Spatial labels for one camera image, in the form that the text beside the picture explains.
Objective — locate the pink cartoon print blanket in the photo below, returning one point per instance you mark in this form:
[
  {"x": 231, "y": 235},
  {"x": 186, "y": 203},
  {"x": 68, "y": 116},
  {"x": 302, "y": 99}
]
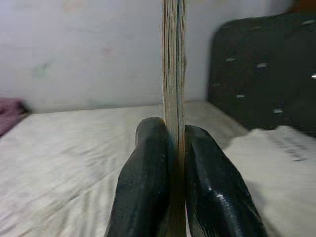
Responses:
[{"x": 10, "y": 113}]

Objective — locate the black tufted headboard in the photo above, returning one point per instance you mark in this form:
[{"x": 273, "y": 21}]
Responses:
[{"x": 259, "y": 74}]

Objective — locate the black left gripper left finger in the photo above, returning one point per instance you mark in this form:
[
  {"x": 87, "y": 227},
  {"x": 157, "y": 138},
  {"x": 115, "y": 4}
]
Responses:
[{"x": 143, "y": 177}]

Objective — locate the grey quilted mattress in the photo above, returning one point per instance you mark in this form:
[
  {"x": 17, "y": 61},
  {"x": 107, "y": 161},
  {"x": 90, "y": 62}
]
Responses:
[{"x": 61, "y": 160}]

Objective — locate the white pillow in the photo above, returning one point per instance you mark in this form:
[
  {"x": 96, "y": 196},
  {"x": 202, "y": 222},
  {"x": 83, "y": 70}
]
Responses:
[{"x": 276, "y": 172}]

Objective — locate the colourful children's book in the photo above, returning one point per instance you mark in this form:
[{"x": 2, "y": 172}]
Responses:
[{"x": 174, "y": 61}]

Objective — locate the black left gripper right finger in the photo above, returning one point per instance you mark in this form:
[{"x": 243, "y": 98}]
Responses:
[{"x": 217, "y": 187}]

